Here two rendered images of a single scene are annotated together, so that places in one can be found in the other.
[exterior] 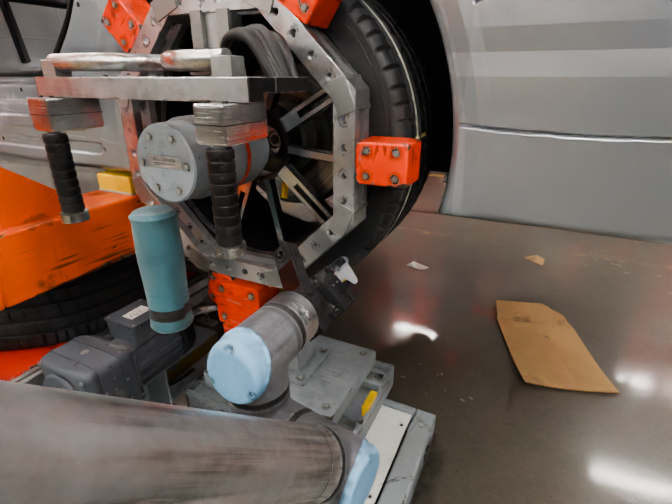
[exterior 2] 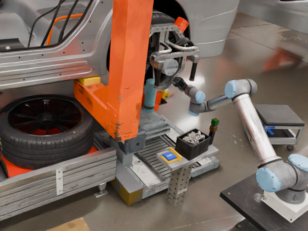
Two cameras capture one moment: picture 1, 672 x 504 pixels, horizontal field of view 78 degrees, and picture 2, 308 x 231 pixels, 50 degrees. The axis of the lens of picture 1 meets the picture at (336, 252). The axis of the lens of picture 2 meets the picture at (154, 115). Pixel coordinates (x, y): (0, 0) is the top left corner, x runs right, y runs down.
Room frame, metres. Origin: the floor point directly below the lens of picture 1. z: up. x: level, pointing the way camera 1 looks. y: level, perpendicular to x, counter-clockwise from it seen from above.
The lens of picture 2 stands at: (-0.20, 2.40, 1.79)
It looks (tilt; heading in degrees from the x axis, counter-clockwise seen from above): 31 degrees down; 294
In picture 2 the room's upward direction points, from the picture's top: 8 degrees clockwise
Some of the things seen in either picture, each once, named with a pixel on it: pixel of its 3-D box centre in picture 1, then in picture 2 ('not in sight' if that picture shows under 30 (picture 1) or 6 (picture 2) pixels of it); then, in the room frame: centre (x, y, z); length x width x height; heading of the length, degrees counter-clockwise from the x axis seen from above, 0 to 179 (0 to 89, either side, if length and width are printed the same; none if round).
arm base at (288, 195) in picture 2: not in sight; (291, 187); (-0.38, 0.53, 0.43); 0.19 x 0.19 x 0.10
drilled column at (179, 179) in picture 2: not in sight; (179, 179); (0.32, 0.65, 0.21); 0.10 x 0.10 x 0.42; 64
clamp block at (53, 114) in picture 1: (67, 111); (156, 63); (0.72, 0.44, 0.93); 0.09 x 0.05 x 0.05; 154
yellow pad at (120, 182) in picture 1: (133, 179); (88, 78); (1.19, 0.59, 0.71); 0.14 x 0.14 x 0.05; 64
